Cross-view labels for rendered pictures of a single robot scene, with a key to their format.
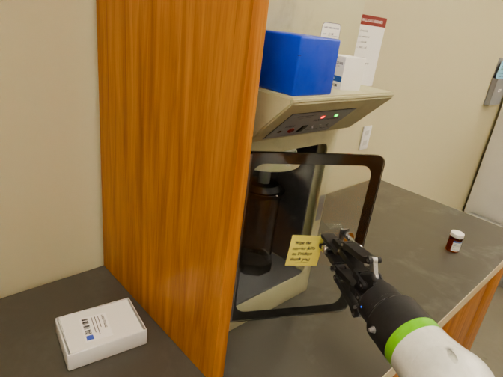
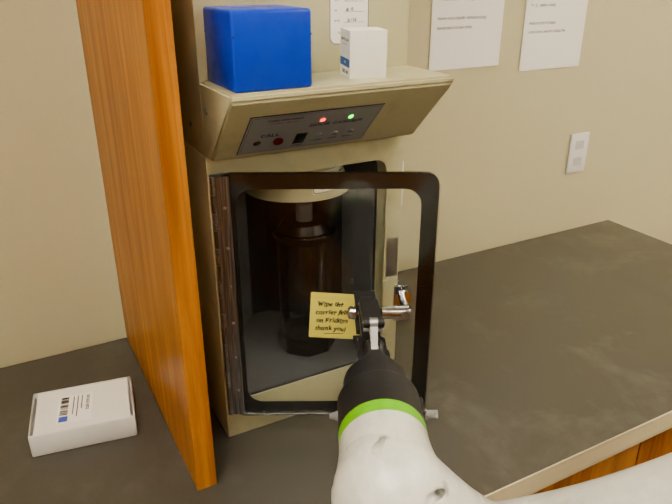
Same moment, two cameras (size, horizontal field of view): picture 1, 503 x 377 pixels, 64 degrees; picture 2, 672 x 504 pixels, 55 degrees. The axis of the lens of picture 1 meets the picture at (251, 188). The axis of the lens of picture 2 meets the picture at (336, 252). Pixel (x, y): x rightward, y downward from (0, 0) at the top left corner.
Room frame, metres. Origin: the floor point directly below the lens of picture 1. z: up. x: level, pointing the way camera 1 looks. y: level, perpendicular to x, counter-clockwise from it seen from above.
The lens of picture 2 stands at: (-0.05, -0.38, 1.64)
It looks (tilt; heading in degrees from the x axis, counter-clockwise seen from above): 24 degrees down; 17
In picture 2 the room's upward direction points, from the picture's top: straight up
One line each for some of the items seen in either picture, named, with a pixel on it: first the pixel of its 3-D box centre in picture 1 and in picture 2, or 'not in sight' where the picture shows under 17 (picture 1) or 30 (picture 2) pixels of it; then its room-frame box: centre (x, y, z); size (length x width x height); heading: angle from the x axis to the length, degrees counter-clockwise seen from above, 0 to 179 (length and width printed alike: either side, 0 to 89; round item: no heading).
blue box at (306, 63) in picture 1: (294, 62); (257, 46); (0.71, -0.05, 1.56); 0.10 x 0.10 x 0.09; 46
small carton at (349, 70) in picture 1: (344, 72); (363, 52); (0.82, -0.15, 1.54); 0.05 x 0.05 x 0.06; 31
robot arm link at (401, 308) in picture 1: (402, 327); (383, 416); (0.51, -0.26, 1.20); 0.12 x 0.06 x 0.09; 109
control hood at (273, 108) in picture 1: (321, 114); (330, 116); (0.78, -0.12, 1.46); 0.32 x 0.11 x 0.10; 136
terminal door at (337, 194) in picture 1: (301, 241); (329, 303); (0.75, -0.12, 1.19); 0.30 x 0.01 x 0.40; 108
